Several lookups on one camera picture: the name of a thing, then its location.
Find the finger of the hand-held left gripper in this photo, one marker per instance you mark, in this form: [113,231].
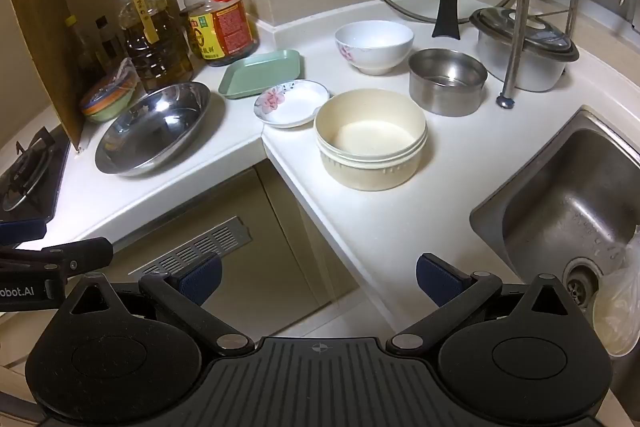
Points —
[75,254]
[22,231]

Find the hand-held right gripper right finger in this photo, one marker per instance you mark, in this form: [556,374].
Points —
[440,279]

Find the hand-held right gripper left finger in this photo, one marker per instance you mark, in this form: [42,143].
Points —
[200,279]

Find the large cream plastic bowl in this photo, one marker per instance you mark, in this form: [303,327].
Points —
[370,169]

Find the large stainless steel basin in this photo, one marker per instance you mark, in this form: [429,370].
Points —
[150,132]

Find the small stainless steel bowl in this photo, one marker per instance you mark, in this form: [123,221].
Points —
[445,99]

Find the white floral oval plate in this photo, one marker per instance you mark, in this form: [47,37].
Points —
[295,102]

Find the green rectangular plate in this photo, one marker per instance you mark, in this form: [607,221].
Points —
[250,77]

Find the white floral ceramic bowl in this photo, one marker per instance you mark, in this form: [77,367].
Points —
[372,54]

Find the metal vent grille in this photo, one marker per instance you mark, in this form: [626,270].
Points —
[195,244]

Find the black gas stove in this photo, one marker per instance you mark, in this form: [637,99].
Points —
[30,177]

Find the beige base cabinet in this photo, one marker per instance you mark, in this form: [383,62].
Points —
[280,247]

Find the stainless steel sink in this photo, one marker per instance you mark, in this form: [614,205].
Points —
[560,207]

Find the colourful striped bowl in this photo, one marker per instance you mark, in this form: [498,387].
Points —
[107,99]

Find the clear plastic bag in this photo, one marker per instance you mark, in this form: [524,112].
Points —
[620,307]

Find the small dark glass bottle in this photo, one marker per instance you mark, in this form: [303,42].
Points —
[110,44]
[82,52]

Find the brown cardboard sheet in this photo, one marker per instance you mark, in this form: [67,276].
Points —
[50,32]

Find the cooking oil bottle yellow label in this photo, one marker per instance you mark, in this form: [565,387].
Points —
[155,42]

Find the white pot with glass lid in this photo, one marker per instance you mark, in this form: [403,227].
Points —
[530,62]

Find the metal dish rack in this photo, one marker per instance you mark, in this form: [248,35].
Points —
[517,32]

